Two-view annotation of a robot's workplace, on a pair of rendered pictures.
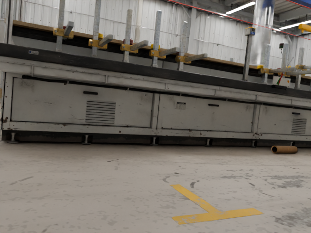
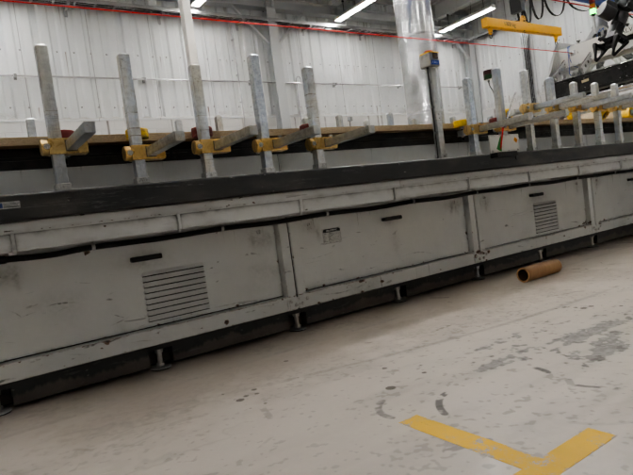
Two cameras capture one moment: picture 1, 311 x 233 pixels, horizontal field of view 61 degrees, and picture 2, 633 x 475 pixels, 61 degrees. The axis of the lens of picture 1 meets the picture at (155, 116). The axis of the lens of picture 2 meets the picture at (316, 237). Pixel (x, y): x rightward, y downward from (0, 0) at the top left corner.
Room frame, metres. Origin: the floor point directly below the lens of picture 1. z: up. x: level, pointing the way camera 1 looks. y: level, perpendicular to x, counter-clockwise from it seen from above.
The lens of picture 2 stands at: (0.09, 0.23, 0.54)
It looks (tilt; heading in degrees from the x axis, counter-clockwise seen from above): 3 degrees down; 351
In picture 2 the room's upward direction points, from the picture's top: 8 degrees counter-clockwise
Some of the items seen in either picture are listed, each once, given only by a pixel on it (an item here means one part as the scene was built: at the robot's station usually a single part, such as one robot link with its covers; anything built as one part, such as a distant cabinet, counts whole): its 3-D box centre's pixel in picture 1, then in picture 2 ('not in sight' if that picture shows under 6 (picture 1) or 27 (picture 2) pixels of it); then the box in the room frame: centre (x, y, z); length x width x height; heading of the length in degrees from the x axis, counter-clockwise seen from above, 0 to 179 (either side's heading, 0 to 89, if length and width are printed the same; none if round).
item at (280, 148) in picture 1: (284, 149); (539, 270); (2.79, -1.40, 0.04); 0.30 x 0.08 x 0.08; 115
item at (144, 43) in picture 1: (135, 47); (225, 142); (2.04, 0.20, 0.81); 0.43 x 0.03 x 0.04; 25
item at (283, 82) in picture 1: (281, 82); (504, 143); (2.81, -1.29, 0.75); 0.26 x 0.01 x 0.10; 115
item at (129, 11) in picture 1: (127, 39); (202, 129); (2.11, 0.28, 0.88); 0.04 x 0.04 x 0.48; 25
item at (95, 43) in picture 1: (97, 44); (143, 153); (2.02, 0.48, 0.81); 0.14 x 0.06 x 0.05; 115
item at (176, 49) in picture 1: (164, 53); (285, 140); (2.15, -0.02, 0.81); 0.43 x 0.03 x 0.04; 25
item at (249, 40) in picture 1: (246, 58); (435, 113); (2.63, -0.85, 0.93); 0.05 x 0.05 x 0.45; 25
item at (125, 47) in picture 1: (129, 48); (210, 146); (2.12, 0.26, 0.82); 0.14 x 0.06 x 0.05; 115
